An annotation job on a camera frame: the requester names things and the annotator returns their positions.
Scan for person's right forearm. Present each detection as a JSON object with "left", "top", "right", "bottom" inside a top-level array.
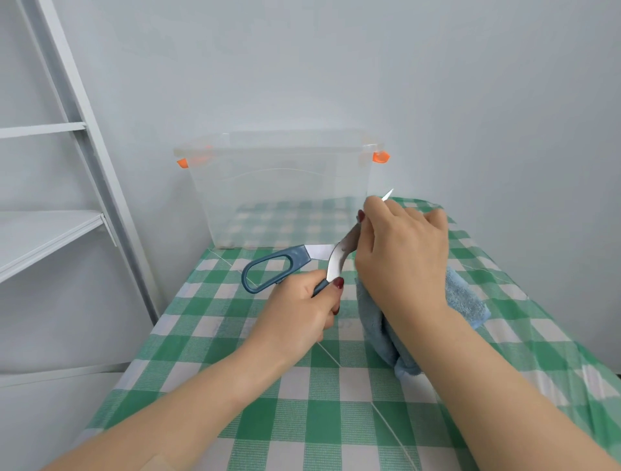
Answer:
[{"left": 417, "top": 310, "right": 621, "bottom": 471}]

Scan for blue handled steel scissors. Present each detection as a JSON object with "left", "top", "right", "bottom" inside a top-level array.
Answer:
[{"left": 241, "top": 188, "right": 395, "bottom": 298}]

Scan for person's left forearm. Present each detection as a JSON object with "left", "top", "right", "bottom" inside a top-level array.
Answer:
[{"left": 43, "top": 342, "right": 287, "bottom": 471}]

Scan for blue microfibre cloth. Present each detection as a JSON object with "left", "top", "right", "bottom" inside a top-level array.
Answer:
[{"left": 355, "top": 264, "right": 492, "bottom": 379}]

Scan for clear plastic storage box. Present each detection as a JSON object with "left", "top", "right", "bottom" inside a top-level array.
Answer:
[{"left": 173, "top": 129, "right": 391, "bottom": 250}]

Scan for green white checkered tablecloth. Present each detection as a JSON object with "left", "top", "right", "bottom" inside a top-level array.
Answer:
[{"left": 75, "top": 196, "right": 621, "bottom": 471}]

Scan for person's right hand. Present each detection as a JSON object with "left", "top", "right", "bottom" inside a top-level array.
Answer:
[{"left": 354, "top": 195, "right": 455, "bottom": 340}]

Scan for person's left hand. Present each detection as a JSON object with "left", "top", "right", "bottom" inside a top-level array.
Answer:
[{"left": 237, "top": 269, "right": 345, "bottom": 372}]

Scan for white metal shelf rack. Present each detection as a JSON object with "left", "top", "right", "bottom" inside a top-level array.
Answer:
[{"left": 0, "top": 0, "right": 161, "bottom": 389}]

